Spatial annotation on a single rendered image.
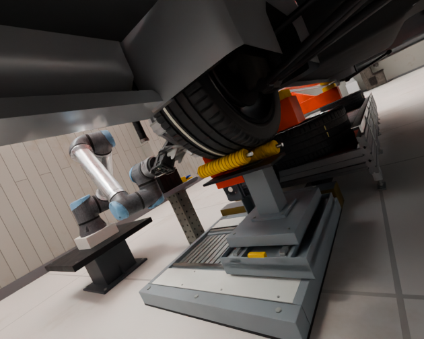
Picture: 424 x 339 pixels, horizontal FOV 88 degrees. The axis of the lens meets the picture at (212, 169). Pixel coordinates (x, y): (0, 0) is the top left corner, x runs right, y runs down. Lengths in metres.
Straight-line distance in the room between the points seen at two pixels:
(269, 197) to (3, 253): 3.34
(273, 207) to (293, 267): 0.26
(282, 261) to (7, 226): 3.42
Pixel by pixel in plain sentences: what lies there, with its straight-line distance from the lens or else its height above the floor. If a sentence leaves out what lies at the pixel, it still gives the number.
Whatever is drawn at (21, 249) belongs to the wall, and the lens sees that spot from 3.76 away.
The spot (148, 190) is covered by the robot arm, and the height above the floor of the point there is 0.53.
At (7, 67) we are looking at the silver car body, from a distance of 0.50.
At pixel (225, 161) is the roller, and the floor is 0.52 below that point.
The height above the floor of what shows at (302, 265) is 0.14.
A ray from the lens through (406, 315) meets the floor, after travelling 0.83.
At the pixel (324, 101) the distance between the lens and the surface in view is 3.24.
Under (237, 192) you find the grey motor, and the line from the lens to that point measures 1.35.
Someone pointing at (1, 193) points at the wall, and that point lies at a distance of 3.82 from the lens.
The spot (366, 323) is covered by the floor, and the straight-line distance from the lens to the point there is 0.81.
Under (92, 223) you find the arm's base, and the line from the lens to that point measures 1.87.
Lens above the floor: 0.58
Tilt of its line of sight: 5 degrees down
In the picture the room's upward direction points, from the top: 24 degrees counter-clockwise
